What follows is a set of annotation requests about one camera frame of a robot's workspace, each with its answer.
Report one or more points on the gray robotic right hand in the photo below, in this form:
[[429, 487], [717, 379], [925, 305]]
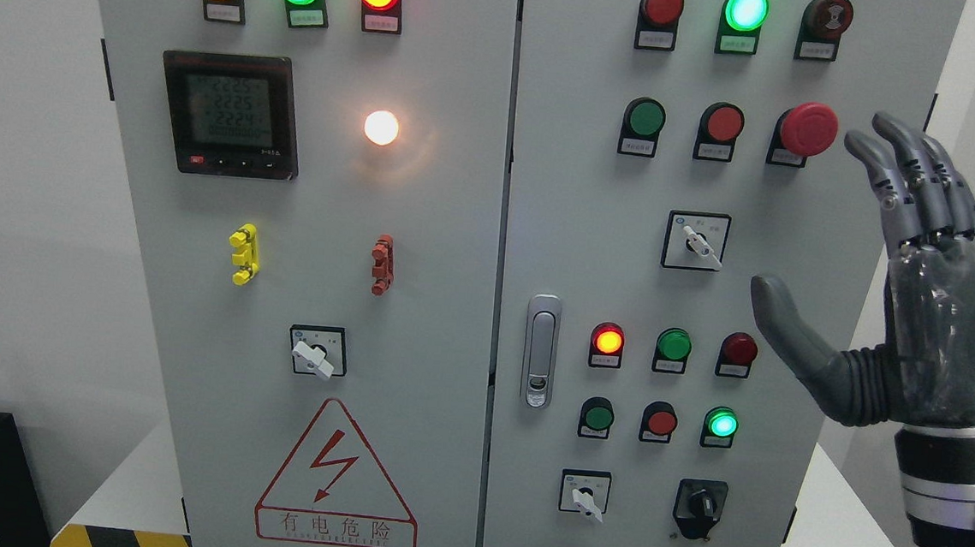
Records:
[[924, 373]]

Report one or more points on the gray rotary switch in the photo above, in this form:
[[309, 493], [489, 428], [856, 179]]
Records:
[[695, 241], [585, 493]]

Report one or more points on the lit green button lower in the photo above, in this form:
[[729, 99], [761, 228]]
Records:
[[719, 426]]

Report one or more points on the red emergency stop button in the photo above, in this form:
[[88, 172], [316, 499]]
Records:
[[802, 132]]

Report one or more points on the green indicator middle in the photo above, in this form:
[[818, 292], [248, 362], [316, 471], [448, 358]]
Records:
[[672, 351]]

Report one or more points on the red push button lower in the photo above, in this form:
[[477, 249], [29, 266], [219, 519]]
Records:
[[658, 422]]

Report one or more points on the red push button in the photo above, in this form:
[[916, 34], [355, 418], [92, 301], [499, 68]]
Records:
[[658, 422], [720, 126]]

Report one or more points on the red push button upper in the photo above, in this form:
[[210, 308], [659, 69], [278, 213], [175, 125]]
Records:
[[720, 126]]

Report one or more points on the lit red indicator middle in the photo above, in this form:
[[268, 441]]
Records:
[[606, 346]]

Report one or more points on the dark red buzzer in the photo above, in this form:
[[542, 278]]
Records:
[[824, 22]]

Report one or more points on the green push button lower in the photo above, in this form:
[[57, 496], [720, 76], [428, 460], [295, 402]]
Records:
[[595, 419]]

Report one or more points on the green push button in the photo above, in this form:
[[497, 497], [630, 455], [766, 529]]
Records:
[[595, 419], [641, 125]]

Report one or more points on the green push button upper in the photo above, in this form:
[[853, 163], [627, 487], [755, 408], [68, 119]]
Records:
[[641, 125]]

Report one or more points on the green lit indicator top right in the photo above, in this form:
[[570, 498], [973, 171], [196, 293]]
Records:
[[740, 26]]

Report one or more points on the red indicator light top right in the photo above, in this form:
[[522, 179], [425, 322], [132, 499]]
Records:
[[657, 24]]

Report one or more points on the gray electrical cabinet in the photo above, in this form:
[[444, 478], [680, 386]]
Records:
[[505, 183]]

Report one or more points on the white glowing indicator lamp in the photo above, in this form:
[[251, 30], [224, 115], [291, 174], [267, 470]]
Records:
[[381, 127]]

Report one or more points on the red electrical danger sign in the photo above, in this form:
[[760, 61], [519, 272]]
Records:
[[332, 489]]

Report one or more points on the red-orange indicator light top left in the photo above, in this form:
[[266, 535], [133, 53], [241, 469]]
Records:
[[381, 16]]

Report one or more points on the black digital power meter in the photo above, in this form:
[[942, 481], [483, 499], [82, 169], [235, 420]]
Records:
[[232, 115]]

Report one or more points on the black selector knob switch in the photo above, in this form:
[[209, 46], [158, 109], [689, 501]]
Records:
[[699, 506]]

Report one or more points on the silver door latch handle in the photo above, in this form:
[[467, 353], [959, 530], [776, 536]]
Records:
[[538, 367]]

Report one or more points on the red toggle handle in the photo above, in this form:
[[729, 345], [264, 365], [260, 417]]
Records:
[[383, 264]]

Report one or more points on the gray rotary switch left door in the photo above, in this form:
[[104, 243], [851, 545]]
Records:
[[319, 350]]

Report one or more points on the yellow toggle handle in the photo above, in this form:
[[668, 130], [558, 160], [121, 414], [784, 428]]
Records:
[[244, 243]]

